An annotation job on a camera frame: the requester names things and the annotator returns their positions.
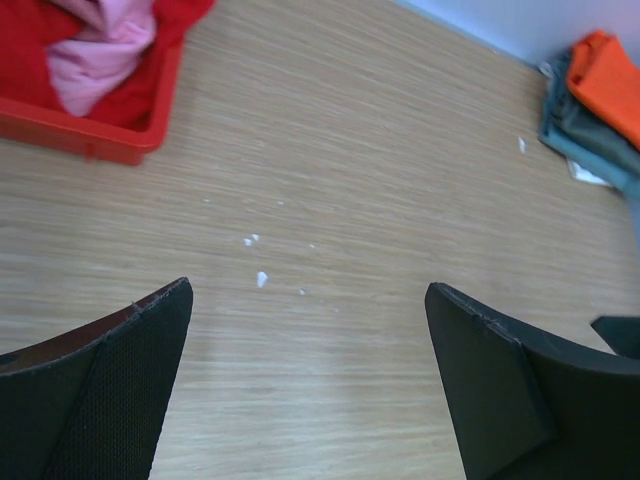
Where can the orange t shirt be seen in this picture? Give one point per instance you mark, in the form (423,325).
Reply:
(603,79)

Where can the folded grey t shirt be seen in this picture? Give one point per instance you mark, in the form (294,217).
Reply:
(564,112)

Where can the light pink t shirt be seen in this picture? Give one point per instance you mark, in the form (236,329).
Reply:
(92,63)

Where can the folded white t shirt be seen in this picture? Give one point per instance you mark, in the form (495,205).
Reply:
(583,175)

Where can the red plastic bin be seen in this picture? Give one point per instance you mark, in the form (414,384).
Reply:
(94,140)

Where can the folded blue t shirt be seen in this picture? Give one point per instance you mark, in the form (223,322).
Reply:
(620,177)

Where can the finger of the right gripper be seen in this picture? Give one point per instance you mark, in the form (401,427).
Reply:
(620,333)

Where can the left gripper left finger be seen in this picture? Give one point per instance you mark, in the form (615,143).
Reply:
(90,403)

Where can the red t shirt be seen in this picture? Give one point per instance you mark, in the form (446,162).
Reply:
(28,28)

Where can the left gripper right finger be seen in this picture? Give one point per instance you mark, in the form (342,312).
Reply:
(528,404)

